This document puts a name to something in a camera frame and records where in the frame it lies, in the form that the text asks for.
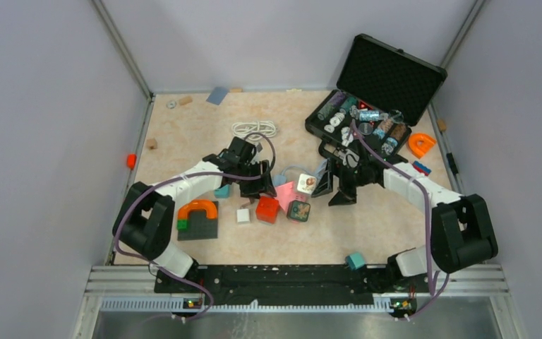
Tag dark grey building baseplate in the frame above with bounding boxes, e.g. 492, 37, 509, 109
177, 201, 219, 242

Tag red blue brick stack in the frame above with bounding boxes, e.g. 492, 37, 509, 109
412, 161, 432, 176

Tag green small brick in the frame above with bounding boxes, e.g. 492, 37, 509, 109
176, 220, 189, 231

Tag wooden block top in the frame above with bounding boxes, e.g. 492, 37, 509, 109
178, 96, 193, 106

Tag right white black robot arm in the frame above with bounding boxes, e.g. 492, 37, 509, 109
313, 142, 499, 291

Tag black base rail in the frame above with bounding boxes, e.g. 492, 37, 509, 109
154, 264, 428, 306

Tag red cube socket adapter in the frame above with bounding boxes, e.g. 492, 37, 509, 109
255, 196, 280, 224

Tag small white charger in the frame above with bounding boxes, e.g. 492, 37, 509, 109
236, 208, 251, 225

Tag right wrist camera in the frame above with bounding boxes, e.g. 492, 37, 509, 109
340, 149, 360, 168

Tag grey blue card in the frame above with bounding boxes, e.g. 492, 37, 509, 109
206, 87, 229, 105

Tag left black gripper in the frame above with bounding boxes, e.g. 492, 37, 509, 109
236, 160, 275, 199

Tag red orange clip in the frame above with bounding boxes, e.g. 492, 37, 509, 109
126, 153, 138, 170

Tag wooden block left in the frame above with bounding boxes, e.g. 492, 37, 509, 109
145, 138, 158, 150

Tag orange arch toy right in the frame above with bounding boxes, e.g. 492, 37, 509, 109
407, 133, 438, 159

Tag black open case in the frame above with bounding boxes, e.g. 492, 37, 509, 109
305, 34, 447, 157

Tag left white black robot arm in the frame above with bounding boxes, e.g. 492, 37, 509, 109
112, 137, 277, 292

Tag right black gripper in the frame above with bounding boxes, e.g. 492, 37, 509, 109
312, 157, 372, 207

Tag teal small plug adapter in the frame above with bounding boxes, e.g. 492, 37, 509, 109
344, 252, 366, 271

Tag orange arch block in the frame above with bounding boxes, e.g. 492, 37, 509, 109
177, 199, 218, 220

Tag wooden block right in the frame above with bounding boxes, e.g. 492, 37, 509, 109
436, 119, 447, 133

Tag pink brown charger plug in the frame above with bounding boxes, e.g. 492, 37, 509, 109
240, 198, 256, 209

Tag wooden block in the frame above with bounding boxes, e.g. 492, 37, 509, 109
178, 96, 193, 106
436, 119, 447, 133
145, 138, 158, 150

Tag dark green cube adapter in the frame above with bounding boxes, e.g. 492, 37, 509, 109
287, 200, 311, 222

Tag pink triangular power strip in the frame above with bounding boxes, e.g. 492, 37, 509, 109
275, 182, 308, 214

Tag teal power strip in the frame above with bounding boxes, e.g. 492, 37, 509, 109
214, 184, 231, 199

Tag white cube socket adapter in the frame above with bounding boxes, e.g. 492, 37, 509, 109
295, 173, 318, 196

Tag white coiled cable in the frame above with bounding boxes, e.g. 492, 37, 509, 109
231, 120, 279, 141

